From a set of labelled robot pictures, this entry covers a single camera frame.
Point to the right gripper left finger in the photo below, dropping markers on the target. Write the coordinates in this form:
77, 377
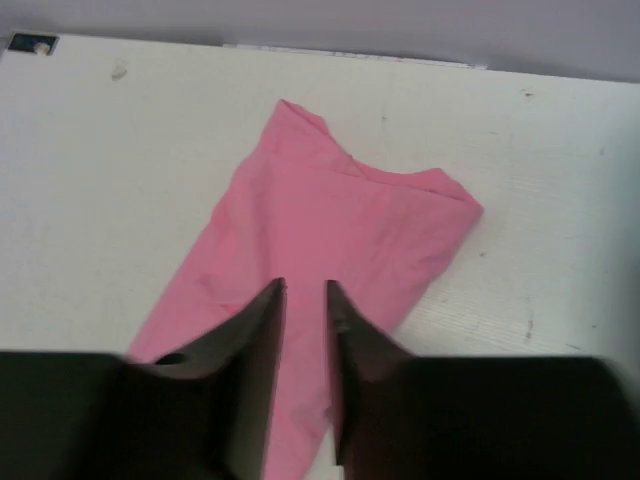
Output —
201, 411

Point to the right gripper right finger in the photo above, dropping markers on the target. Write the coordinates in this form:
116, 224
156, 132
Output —
397, 415

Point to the pink t shirt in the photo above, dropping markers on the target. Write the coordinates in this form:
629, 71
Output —
302, 209

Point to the blue label sticker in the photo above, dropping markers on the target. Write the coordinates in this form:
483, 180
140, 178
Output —
32, 43

